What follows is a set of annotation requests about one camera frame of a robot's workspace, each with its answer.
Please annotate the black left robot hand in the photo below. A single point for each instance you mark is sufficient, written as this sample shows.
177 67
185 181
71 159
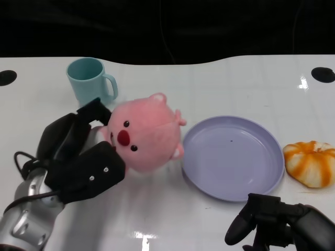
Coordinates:
78 162

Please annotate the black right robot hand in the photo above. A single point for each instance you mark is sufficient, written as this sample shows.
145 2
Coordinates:
280 225

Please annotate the pink plush beaver doll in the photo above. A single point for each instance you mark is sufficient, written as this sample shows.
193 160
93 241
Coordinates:
149 133

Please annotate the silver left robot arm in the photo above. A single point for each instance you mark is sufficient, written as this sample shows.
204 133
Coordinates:
26 211

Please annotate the lavender plastic plate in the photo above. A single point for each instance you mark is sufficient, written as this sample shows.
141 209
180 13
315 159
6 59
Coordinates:
233 158

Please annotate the orange white pumpkin bun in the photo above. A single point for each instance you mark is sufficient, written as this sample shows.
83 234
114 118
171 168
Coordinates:
311 163

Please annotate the teal plastic mug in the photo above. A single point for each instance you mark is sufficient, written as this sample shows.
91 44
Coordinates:
86 78

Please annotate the black round table grommet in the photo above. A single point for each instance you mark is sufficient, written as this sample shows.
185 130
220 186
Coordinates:
8 77
323 74

